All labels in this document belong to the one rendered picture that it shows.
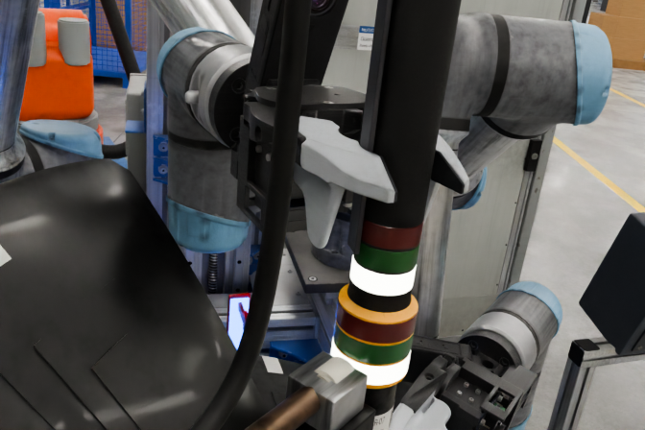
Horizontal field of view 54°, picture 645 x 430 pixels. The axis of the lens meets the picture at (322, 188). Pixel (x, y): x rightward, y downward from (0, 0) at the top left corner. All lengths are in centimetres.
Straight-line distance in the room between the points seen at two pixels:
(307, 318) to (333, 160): 88
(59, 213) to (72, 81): 387
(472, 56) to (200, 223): 34
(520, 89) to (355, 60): 154
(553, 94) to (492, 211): 198
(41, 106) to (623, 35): 1046
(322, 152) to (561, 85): 48
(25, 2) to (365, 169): 59
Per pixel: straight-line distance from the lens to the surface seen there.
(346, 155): 30
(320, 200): 32
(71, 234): 34
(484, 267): 282
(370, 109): 30
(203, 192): 56
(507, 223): 278
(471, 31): 72
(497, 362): 70
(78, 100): 425
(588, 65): 76
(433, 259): 74
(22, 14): 83
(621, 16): 1271
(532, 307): 77
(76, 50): 415
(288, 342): 117
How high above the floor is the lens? 157
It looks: 21 degrees down
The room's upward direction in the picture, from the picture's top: 6 degrees clockwise
